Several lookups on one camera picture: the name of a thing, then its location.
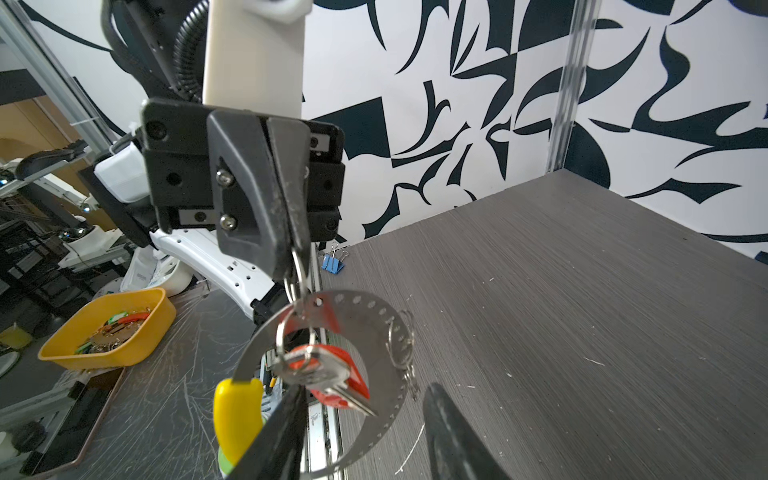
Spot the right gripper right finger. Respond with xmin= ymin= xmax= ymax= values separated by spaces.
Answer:
xmin=423 ymin=383 xmax=510 ymax=480

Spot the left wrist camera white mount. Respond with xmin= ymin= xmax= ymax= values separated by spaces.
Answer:
xmin=202 ymin=0 xmax=313 ymax=118

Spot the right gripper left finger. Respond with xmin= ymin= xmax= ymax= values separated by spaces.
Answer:
xmin=227 ymin=386 xmax=308 ymax=480

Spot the red key tag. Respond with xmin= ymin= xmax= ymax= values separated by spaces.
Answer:
xmin=281 ymin=296 xmax=372 ymax=410

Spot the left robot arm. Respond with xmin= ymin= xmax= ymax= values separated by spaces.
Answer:
xmin=82 ymin=1 xmax=345 ymax=324

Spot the blue binder clip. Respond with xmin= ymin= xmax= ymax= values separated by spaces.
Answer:
xmin=321 ymin=243 xmax=349 ymax=275

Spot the yellow parts tray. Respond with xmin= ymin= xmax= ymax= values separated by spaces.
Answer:
xmin=38 ymin=288 xmax=177 ymax=370

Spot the metal keyring with yellow tag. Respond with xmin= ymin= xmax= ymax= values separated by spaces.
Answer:
xmin=213 ymin=251 xmax=419 ymax=479

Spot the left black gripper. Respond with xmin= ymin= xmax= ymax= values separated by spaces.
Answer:
xmin=141 ymin=98 xmax=345 ymax=281

